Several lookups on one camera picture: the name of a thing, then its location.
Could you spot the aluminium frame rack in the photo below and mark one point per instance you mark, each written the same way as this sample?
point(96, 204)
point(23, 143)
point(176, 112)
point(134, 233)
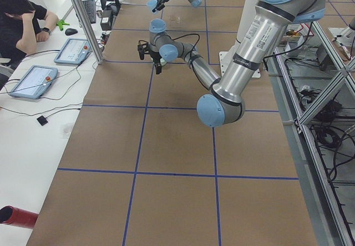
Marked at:
point(318, 82)

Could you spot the far teach pendant tablet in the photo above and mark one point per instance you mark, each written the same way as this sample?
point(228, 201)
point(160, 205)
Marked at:
point(73, 52)

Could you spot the black power adapter box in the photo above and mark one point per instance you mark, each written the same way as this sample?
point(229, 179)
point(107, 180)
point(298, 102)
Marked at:
point(107, 20)

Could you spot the green plastic clamp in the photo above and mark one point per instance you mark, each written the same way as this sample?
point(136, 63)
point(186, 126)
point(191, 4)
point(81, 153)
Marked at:
point(61, 23)

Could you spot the aluminium frame post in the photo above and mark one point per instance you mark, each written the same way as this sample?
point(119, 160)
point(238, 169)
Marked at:
point(87, 28)

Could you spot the black computer keyboard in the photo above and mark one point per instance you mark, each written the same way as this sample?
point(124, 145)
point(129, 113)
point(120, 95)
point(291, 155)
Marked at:
point(90, 9)

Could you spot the near teach pendant tablet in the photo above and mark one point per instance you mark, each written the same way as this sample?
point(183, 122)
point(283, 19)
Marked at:
point(35, 82)

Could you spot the mint green ceramic bowl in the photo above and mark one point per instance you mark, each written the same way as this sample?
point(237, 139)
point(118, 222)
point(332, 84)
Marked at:
point(163, 62)

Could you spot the light blue plastic cup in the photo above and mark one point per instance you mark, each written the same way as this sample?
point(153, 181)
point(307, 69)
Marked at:
point(152, 5)

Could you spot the teach pendant tablet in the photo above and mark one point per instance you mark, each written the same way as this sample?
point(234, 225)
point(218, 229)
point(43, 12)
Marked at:
point(35, 82)
point(73, 52)

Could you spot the person in black shirt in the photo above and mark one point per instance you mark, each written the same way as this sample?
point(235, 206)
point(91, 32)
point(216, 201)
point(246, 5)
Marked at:
point(23, 25)

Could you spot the small black square device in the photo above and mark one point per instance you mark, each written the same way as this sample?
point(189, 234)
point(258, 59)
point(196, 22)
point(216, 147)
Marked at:
point(42, 120)

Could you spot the red cylinder tube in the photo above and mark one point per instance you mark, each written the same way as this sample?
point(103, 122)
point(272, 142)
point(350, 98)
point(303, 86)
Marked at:
point(18, 217)

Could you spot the black computer mouse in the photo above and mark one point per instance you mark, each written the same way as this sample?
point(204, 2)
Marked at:
point(70, 31)

